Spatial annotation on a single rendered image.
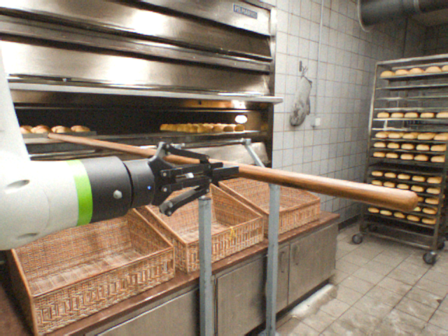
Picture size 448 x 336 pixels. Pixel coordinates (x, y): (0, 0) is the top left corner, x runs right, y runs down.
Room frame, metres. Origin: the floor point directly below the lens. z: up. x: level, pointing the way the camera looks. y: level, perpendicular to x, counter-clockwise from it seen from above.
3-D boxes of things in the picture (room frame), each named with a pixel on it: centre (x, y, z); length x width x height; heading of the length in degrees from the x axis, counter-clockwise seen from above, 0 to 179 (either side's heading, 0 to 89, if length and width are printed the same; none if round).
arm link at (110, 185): (0.43, 0.18, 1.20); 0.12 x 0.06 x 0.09; 41
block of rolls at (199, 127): (2.53, 0.19, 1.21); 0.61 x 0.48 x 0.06; 42
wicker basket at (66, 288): (1.23, 0.58, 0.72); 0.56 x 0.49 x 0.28; 133
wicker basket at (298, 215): (2.04, -0.32, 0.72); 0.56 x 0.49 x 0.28; 132
